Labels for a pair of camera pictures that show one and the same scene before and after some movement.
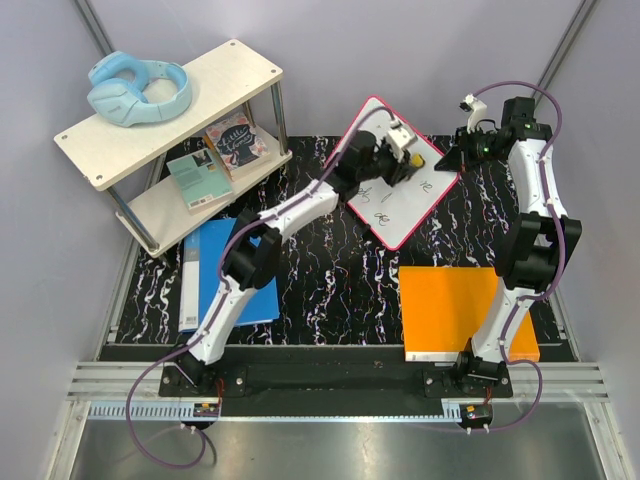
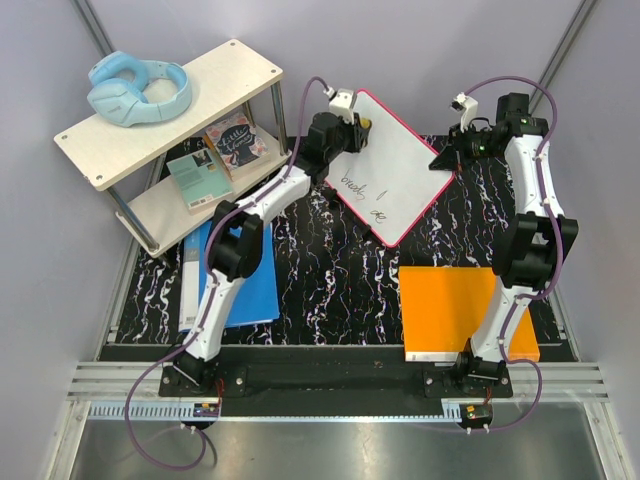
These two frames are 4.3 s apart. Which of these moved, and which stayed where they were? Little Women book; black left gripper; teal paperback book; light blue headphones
Moved: black left gripper
Stayed: teal paperback book; light blue headphones; Little Women book
